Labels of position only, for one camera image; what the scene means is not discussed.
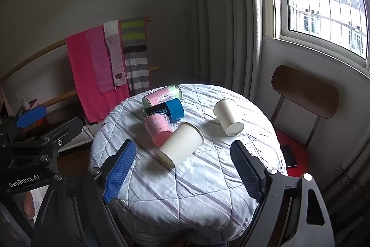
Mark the person's left hand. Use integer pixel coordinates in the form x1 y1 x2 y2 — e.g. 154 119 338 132
22 192 36 219

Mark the striped grey and yellow towel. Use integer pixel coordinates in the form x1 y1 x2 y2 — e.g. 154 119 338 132
120 17 151 96

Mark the light pink towel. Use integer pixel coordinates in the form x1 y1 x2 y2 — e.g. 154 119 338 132
86 26 114 95

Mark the blue and black cup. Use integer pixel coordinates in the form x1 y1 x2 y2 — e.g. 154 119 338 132
143 98 185 122

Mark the bright pink towel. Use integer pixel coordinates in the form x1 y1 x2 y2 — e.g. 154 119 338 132
66 28 131 124

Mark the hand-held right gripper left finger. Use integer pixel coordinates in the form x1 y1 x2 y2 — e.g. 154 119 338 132
30 139 137 247

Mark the green and pink cup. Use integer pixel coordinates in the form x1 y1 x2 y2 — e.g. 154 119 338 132
142 84 183 108

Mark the round table, quilted cloth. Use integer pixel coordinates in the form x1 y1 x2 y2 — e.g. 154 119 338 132
88 84 288 242

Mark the black phone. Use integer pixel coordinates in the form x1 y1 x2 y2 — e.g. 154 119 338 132
279 144 298 169

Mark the pale patterned curtain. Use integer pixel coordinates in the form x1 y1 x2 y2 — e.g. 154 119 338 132
315 108 370 236

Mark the grey curtain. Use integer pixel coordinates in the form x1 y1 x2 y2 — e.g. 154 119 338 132
179 0 279 97

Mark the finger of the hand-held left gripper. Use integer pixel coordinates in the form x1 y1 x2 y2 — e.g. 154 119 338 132
0 106 47 146
40 117 83 153

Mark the pink plastic cup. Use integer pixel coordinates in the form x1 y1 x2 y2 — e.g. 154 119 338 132
144 113 174 147

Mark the wooden rail rack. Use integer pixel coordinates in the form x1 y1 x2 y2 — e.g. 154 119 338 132
0 16 160 109

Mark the wooden chair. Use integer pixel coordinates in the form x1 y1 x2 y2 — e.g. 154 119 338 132
269 65 339 175

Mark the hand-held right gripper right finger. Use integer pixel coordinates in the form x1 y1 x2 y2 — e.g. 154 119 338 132
230 140 336 247

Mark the red seat cushion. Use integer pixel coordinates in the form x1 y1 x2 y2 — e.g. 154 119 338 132
274 128 308 176

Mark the white and pink knitted cloth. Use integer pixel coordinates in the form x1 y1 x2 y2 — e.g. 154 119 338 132
103 20 127 88

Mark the white paper cup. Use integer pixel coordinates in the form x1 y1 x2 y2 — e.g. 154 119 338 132
157 122 204 169
213 98 244 137

